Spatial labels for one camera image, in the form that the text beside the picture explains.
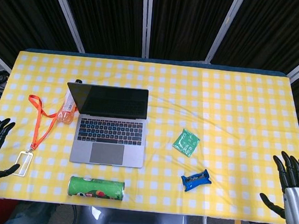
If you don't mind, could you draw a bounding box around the yellow checkered tablecloth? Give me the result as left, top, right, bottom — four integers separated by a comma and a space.
0, 48, 299, 224

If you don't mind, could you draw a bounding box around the green chips can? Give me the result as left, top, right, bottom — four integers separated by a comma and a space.
67, 175, 126, 202

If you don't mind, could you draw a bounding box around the silver laptop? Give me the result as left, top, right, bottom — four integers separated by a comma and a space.
61, 81, 151, 169

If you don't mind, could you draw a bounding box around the green snack packet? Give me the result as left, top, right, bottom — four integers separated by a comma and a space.
171, 127, 201, 159

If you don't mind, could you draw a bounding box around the blue cookie packet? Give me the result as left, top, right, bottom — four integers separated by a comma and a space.
179, 167, 213, 194

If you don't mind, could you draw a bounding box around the orange drink bottle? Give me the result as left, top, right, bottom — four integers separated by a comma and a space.
56, 78, 83, 126

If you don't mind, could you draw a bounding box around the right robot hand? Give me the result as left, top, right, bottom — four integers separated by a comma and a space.
257, 149, 299, 224

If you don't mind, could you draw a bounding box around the orange lanyard with badge holder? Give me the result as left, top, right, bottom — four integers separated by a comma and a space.
12, 93, 78, 182

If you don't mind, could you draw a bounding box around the black folding screen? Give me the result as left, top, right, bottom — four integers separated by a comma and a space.
0, 0, 299, 157

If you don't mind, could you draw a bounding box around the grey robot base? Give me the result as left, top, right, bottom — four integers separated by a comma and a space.
75, 205, 191, 224

